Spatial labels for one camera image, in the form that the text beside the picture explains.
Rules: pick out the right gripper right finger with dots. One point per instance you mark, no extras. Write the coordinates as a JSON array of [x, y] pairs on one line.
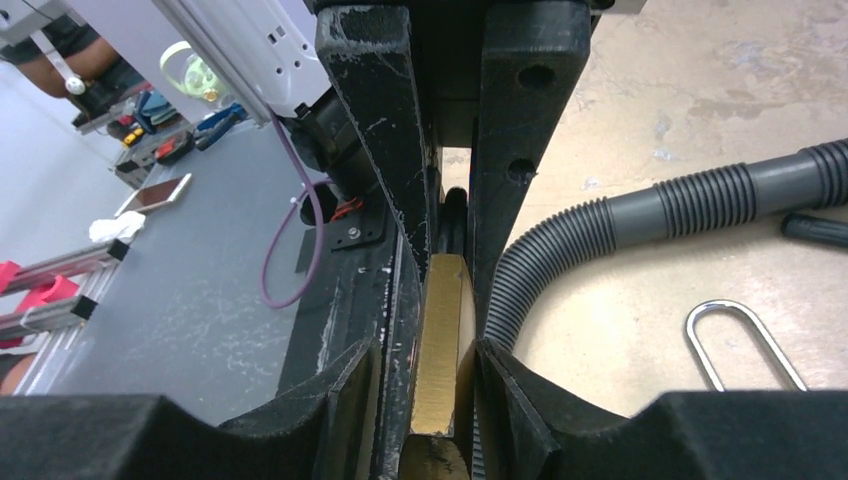
[[533, 429]]

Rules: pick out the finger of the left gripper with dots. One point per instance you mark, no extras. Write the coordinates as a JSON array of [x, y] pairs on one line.
[[367, 52], [532, 55]]

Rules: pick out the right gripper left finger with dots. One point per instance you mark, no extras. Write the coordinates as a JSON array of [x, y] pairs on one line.
[[319, 429]]

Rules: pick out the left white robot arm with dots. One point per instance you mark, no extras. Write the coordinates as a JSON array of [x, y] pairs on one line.
[[271, 63]]

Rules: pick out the person forearm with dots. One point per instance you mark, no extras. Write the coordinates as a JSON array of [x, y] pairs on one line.
[[105, 73]]

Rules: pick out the tape roll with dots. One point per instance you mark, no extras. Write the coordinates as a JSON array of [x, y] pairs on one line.
[[186, 71]]

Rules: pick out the tool tray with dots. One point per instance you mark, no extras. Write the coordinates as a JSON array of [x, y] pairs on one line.
[[152, 132]]

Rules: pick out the smartphone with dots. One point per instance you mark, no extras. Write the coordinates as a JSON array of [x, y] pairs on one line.
[[153, 197]]

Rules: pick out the white cloth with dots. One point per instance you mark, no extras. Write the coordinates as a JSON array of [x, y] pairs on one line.
[[123, 227]]

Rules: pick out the red clamp fixture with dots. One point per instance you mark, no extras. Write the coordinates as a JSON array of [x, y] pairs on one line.
[[52, 299]]

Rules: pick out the aluminium frame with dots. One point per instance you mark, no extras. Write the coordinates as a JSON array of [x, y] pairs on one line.
[[21, 18]]

